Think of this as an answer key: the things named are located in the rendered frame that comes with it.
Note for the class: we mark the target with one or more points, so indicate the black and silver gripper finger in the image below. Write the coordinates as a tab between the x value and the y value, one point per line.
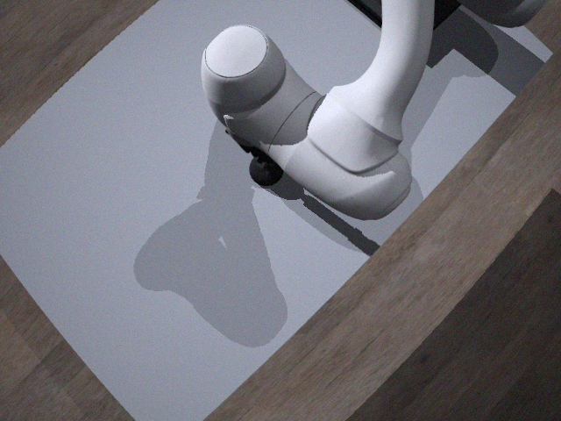
263	158
255	155

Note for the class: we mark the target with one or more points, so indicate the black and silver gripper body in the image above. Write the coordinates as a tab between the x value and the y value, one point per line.
251	149

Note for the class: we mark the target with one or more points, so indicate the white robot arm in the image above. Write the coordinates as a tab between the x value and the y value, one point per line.
340	147

